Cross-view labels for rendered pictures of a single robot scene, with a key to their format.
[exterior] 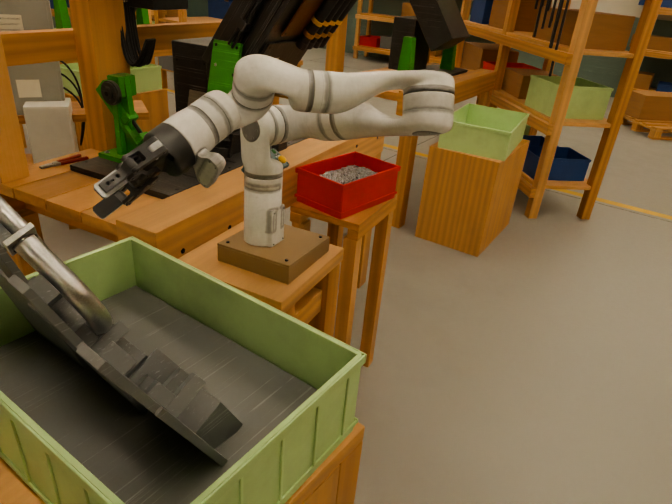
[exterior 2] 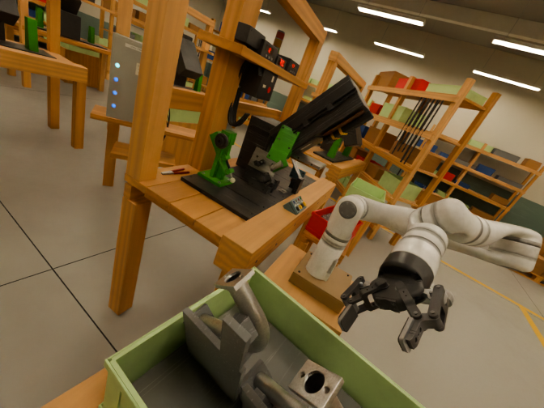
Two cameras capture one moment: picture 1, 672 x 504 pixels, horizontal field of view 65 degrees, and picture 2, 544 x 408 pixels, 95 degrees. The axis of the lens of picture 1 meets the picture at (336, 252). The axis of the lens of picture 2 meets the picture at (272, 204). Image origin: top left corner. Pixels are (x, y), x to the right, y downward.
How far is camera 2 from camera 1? 0.69 m
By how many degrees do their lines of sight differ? 8
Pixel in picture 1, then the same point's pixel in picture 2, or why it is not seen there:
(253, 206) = (326, 255)
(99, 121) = (201, 151)
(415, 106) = (518, 252)
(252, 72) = (464, 218)
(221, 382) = not seen: outside the picture
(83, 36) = (210, 100)
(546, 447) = not seen: hidden behind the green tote
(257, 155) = (346, 227)
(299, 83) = (477, 228)
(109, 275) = not seen: hidden behind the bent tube
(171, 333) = (283, 360)
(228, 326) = (325, 363)
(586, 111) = (408, 196)
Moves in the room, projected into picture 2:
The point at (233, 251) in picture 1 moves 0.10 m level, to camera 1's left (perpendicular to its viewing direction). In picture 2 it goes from (303, 280) to (278, 272)
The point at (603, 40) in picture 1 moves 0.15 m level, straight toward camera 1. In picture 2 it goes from (426, 166) to (427, 167)
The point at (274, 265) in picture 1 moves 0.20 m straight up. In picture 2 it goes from (333, 299) to (362, 256)
